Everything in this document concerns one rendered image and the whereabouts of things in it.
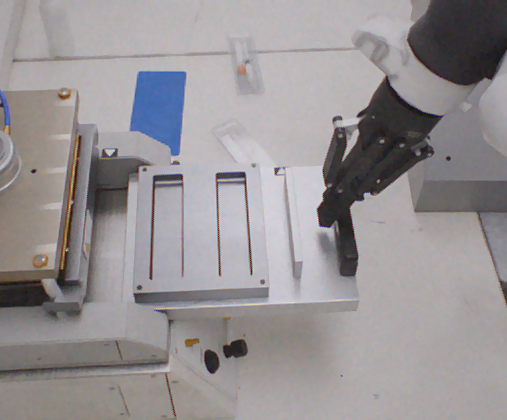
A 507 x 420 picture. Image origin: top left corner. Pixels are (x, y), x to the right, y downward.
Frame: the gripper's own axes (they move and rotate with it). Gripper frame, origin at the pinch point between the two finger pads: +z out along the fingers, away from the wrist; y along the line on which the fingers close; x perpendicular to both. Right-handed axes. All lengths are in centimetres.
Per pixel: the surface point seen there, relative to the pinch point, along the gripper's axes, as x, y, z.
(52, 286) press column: -12.7, -32.6, 7.3
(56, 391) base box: -16.5, -29.0, 26.4
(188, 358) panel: -13.6, -13.6, 19.6
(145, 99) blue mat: 49, -17, 36
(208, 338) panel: -8.2, -9.4, 23.7
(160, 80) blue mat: 54, -14, 35
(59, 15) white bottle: 62, -35, 31
